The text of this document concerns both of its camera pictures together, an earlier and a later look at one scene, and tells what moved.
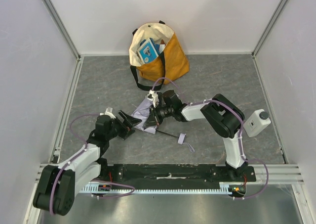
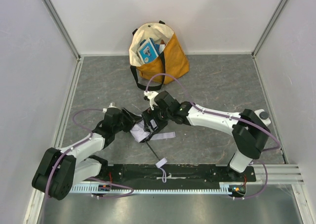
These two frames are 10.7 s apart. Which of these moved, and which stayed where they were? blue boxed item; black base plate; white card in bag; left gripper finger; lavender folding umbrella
Moved: left gripper finger; lavender folding umbrella
Stayed: white card in bag; blue boxed item; black base plate
